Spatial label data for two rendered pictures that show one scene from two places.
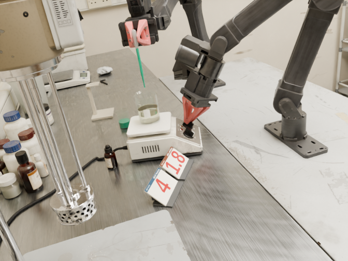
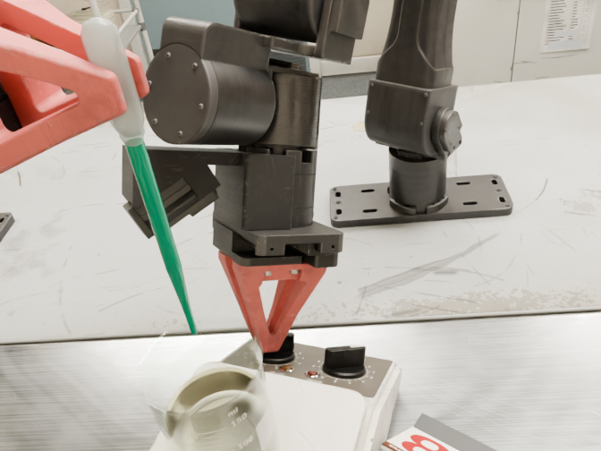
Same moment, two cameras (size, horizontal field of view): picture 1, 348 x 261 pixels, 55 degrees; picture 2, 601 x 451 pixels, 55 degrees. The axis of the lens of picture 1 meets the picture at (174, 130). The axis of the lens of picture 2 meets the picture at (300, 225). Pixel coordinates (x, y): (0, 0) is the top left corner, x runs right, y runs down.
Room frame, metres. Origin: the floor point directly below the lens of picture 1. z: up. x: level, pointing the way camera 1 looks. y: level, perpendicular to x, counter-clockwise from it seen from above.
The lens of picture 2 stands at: (0.73, 0.23, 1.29)
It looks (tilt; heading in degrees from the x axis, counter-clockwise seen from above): 37 degrees down; 290
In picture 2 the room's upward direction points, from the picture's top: 8 degrees counter-clockwise
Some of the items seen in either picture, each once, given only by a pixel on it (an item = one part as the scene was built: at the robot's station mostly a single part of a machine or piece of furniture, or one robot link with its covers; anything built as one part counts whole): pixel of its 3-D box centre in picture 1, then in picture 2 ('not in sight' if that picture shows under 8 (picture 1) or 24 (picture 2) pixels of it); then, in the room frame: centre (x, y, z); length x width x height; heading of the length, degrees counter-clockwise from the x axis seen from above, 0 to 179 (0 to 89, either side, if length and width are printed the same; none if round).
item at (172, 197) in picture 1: (164, 186); not in sight; (0.63, 0.04, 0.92); 0.09 x 0.06 x 0.04; 158
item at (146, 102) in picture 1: (147, 107); (212, 412); (0.86, 0.06, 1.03); 0.07 x 0.06 x 0.08; 36
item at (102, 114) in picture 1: (99, 99); not in sight; (1.17, 0.25, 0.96); 0.08 x 0.08 x 0.13; 1
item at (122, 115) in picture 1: (123, 118); not in sight; (1.03, 0.16, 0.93); 0.04 x 0.04 x 0.06
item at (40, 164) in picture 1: (40, 165); not in sight; (0.79, 0.38, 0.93); 0.03 x 0.03 x 0.07
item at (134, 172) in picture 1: (134, 172); not in sight; (0.72, 0.12, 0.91); 0.06 x 0.06 x 0.02
